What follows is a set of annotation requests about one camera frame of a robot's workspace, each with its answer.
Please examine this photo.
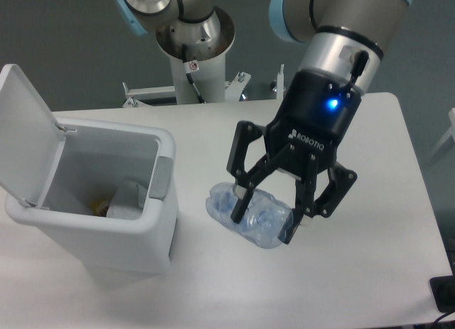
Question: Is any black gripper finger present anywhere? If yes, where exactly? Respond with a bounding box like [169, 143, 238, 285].
[226, 119, 298, 225]
[279, 153, 358, 244]

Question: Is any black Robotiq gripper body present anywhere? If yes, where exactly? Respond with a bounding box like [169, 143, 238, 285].
[264, 71, 362, 180]

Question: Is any crushed clear plastic bottle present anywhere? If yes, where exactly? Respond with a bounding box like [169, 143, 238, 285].
[205, 183, 293, 249]

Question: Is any clear plastic wrapper bag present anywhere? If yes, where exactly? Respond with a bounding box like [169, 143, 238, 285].
[107, 180, 147, 220]

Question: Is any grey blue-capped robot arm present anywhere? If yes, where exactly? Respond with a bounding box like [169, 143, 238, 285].
[115, 0, 412, 249]

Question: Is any white plastic trash can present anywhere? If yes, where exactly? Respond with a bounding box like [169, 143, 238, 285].
[5, 117, 178, 274]

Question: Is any yellow blue trash in can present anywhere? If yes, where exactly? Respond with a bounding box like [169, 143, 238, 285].
[90, 199, 109, 217]

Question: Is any white trash can lid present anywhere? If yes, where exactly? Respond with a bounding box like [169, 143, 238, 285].
[1, 64, 77, 207]

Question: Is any white furniture leg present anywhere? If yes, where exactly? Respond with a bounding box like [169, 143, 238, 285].
[423, 108, 454, 167]

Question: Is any black device at table edge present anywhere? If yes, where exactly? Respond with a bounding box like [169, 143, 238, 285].
[429, 275, 454, 313]

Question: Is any white pedestal base frame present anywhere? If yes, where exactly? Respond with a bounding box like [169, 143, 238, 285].
[122, 63, 287, 108]

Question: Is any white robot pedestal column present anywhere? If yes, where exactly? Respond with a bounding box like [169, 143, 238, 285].
[155, 6, 237, 105]

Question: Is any black cable on pedestal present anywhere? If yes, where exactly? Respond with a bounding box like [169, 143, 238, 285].
[181, 43, 208, 104]

